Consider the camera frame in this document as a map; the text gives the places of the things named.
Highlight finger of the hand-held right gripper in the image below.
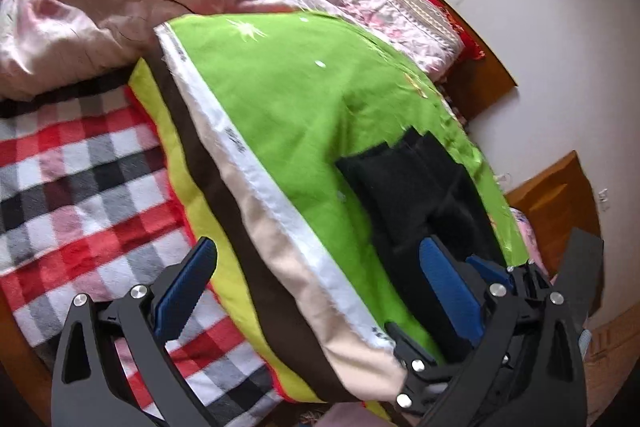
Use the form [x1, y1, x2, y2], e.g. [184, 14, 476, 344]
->
[385, 321, 451, 413]
[465, 255, 551, 323]

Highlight black pants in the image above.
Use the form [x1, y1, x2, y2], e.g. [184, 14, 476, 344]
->
[335, 127, 506, 363]

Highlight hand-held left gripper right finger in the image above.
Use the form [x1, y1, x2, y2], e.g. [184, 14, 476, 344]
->
[419, 237, 590, 427]

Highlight padded wooden headboard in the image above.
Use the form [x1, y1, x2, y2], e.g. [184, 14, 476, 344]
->
[505, 151, 601, 278]

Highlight red embroidered pillow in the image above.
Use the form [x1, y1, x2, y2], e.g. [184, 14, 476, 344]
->
[407, 0, 486, 62]

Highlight wooden bed frame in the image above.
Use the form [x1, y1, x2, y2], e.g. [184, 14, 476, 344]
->
[0, 292, 56, 427]

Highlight red black plaid blanket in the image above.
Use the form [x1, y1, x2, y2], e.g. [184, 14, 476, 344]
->
[0, 72, 286, 427]

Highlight green cartoon printed sheet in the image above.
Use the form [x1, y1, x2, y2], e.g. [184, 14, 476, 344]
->
[152, 9, 531, 358]

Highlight striped multicolour blanket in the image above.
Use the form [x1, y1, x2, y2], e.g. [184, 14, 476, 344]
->
[127, 57, 406, 423]

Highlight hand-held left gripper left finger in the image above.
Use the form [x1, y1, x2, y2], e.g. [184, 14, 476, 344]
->
[50, 237, 221, 427]

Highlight plain wooden headboard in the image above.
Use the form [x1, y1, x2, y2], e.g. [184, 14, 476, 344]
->
[340, 0, 518, 120]

